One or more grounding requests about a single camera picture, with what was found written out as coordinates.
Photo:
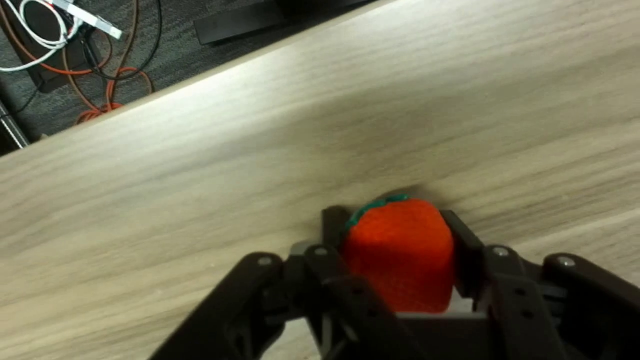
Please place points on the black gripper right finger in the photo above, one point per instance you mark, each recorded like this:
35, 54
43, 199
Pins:
527, 300

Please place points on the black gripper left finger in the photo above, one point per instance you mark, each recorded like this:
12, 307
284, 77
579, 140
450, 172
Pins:
321, 307

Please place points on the red toy tomato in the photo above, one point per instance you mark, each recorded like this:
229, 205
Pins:
401, 257

